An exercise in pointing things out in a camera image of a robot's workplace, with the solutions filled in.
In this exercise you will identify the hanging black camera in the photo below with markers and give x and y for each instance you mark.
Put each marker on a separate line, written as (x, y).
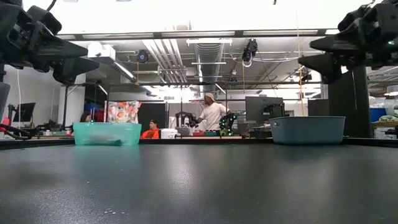
(249, 49)

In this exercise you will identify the ribbed ceiling duct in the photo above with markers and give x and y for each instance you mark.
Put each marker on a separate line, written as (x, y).
(209, 62)

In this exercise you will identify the black table mat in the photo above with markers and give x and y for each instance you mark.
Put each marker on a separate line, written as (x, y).
(199, 193)

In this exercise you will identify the white ceiling unit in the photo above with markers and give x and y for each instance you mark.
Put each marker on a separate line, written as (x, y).
(105, 51)

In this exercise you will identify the teal plastic bin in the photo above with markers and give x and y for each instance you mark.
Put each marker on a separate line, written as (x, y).
(109, 129)

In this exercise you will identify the black partition panel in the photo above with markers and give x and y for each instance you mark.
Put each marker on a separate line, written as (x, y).
(342, 105)

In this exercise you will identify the black computer monitor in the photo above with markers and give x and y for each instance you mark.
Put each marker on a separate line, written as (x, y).
(259, 109)
(25, 112)

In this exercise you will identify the person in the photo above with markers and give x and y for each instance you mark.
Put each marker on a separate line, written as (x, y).
(150, 133)
(84, 117)
(213, 113)

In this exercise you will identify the blue tub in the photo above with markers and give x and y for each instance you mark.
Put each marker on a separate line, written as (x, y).
(377, 114)

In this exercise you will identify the white box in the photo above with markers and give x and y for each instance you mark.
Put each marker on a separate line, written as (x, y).
(169, 133)

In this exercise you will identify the blue-grey plastic bin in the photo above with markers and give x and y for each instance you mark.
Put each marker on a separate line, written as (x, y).
(308, 130)

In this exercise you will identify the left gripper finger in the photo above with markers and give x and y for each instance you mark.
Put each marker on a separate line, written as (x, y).
(74, 70)
(62, 49)

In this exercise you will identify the overhead frame beam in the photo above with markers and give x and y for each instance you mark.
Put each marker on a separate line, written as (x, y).
(158, 35)

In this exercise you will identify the round black ceiling lamp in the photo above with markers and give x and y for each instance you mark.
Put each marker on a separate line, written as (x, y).
(142, 56)

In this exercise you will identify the floral cloth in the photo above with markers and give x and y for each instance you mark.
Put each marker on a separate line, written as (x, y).
(122, 112)

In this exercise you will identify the background black robot arm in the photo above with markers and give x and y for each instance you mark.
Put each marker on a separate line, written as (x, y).
(186, 116)

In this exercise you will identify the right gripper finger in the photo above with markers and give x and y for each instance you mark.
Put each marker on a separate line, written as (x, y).
(323, 67)
(339, 45)

